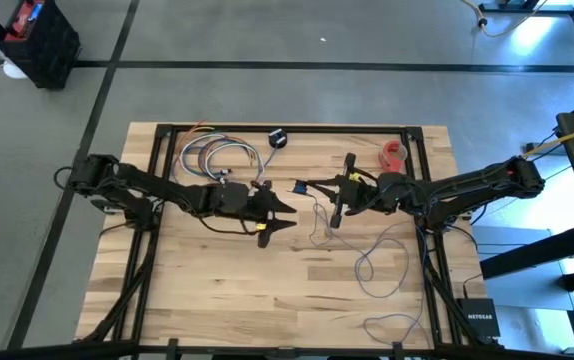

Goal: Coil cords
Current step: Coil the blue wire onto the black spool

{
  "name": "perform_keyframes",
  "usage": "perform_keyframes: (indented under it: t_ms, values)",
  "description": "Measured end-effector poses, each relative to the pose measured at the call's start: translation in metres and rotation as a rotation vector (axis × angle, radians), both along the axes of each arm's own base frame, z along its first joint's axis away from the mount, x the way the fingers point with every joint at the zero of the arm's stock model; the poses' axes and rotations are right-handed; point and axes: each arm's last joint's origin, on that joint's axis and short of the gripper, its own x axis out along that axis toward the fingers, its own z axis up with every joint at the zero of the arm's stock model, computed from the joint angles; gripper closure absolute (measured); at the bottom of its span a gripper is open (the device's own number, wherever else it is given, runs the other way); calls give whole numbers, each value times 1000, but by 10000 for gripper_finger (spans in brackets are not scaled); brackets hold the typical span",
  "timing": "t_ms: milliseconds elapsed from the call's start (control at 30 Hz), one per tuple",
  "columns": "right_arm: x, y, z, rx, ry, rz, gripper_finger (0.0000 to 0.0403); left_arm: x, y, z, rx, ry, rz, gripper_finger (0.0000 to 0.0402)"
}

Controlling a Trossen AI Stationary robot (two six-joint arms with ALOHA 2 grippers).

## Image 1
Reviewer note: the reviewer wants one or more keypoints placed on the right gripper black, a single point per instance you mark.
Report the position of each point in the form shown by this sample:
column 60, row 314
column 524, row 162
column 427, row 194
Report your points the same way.
column 359, row 195

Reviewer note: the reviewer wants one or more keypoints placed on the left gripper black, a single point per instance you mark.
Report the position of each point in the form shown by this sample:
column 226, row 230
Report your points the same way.
column 247, row 202

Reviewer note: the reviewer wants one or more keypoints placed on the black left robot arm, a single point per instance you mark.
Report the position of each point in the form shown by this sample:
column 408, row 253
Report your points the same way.
column 142, row 180

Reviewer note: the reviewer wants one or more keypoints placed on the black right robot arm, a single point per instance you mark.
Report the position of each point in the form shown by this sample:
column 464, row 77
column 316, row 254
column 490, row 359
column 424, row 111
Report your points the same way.
column 467, row 187

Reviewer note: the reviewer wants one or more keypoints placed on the small black round reel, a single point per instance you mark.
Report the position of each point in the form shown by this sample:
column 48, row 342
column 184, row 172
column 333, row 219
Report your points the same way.
column 277, row 138

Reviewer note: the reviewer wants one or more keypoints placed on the black stand base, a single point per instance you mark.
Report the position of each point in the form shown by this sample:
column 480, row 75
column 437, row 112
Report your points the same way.
column 517, row 7

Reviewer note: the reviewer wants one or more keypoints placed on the black storage bin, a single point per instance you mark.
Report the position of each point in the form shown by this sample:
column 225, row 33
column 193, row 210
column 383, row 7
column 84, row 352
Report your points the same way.
column 52, row 55

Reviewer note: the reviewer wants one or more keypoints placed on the white floor object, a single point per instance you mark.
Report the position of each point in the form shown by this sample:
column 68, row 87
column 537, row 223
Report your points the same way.
column 14, row 71

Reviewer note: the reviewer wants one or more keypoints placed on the red box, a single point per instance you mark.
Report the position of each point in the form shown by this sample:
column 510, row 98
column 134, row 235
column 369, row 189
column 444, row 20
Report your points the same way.
column 22, row 20

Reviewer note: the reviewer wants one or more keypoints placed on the black Netgear network switch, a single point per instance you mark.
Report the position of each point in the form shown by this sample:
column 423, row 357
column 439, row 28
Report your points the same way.
column 479, row 317

